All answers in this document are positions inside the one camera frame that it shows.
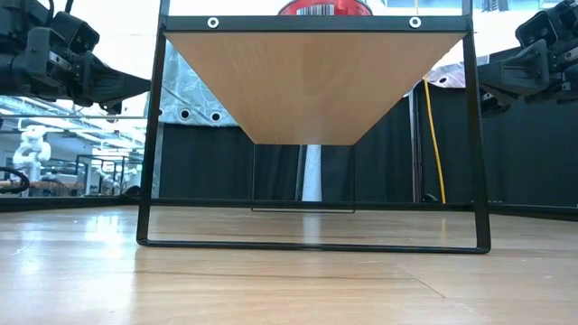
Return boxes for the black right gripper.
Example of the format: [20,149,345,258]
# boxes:
[477,26,578,117]

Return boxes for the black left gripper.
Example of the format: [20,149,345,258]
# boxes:
[25,26,152,115]

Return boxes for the red seafood can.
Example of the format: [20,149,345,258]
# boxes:
[276,0,374,17]

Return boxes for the pinkish tarp with grommet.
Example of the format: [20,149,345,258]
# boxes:
[426,60,480,89]

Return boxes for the black curtain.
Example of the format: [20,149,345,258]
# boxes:
[320,47,578,218]
[153,124,303,203]

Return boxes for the grey patterned tarp with grommets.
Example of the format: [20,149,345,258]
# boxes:
[155,42,240,128]

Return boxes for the grey metal pole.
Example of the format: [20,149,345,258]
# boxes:
[407,89,422,203]

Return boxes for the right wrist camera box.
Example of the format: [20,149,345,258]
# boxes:
[514,9,560,51]

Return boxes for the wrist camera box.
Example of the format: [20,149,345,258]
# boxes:
[49,11,101,56]
[514,9,560,51]

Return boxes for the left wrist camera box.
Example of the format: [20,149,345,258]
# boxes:
[49,11,101,56]

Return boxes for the black background frame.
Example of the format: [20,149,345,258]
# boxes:
[74,153,146,196]

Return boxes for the yellow cable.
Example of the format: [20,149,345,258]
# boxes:
[414,0,448,204]

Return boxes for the black hoop cable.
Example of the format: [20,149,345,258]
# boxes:
[0,165,32,195]

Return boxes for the black aluminium table frame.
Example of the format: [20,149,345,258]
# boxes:
[0,194,578,221]

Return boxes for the wooden shelf riser black frame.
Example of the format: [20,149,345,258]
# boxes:
[135,0,492,255]

